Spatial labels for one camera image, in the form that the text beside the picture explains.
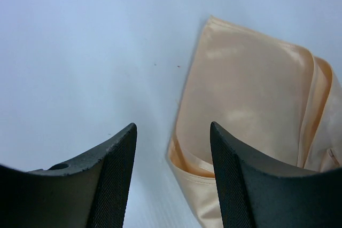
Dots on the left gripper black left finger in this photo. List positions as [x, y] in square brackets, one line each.
[89, 190]

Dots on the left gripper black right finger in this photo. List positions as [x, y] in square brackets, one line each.
[256, 190]

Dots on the peach cloth napkin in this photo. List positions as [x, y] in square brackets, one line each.
[274, 96]

